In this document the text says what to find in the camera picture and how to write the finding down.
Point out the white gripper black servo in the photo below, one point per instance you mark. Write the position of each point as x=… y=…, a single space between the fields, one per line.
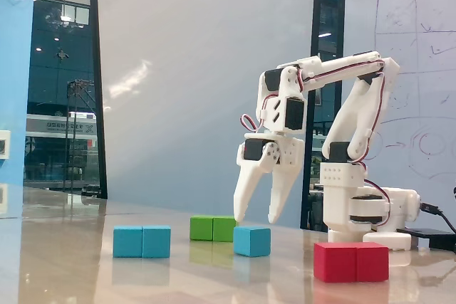
x=290 y=154

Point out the small blue cube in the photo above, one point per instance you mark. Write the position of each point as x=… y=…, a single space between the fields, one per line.
x=251 y=241

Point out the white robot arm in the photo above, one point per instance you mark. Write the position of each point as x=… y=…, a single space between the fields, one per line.
x=342 y=211

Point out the long green block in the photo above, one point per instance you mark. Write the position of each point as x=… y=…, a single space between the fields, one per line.
x=210 y=228

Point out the long red block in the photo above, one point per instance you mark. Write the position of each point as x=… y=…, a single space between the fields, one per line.
x=351 y=263

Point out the long blue block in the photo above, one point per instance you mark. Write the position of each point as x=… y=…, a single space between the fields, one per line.
x=142 y=241

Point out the black power box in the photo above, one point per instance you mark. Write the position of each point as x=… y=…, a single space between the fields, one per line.
x=441 y=240

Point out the dark metal scaffold tower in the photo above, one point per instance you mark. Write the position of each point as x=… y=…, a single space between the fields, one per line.
x=76 y=85

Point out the wide black window frame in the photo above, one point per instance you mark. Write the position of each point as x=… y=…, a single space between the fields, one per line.
x=318 y=15

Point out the slim black window post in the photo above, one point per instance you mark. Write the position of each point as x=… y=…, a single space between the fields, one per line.
x=97 y=69

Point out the white wall switch panel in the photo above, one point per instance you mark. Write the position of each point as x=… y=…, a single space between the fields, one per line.
x=5 y=144

